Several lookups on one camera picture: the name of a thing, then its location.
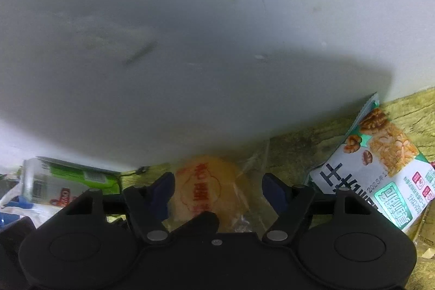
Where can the wood-pattern desktop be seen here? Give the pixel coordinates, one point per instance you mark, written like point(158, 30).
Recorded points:
point(306, 147)

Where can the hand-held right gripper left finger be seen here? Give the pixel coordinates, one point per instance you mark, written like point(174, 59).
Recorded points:
point(165, 195)

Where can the egg yolk pastry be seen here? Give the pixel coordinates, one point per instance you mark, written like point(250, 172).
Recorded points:
point(204, 188)

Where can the green and white beer can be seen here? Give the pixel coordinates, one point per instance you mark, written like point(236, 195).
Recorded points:
point(68, 178)

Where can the green walnut biscuit packet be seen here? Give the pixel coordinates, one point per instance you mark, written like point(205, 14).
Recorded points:
point(373, 167)

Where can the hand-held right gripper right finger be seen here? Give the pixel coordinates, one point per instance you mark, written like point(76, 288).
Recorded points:
point(275, 196)

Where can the white plastic bag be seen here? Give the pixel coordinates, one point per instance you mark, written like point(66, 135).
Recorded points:
point(10, 196)

